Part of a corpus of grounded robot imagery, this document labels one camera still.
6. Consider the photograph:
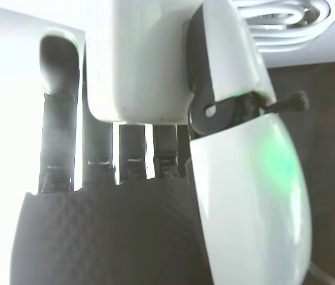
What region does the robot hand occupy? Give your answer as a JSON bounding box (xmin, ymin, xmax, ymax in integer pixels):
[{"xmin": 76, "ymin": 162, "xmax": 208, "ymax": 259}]
[{"xmin": 8, "ymin": 0, "xmax": 312, "ymax": 285}]

